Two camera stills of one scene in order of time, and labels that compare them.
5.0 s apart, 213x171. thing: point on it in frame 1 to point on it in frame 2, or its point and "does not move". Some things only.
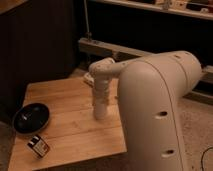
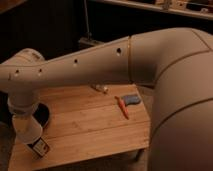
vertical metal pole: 88,35 does not move
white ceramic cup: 100,110 to 27,129
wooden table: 72,131 does not move
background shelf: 202,9 does not move
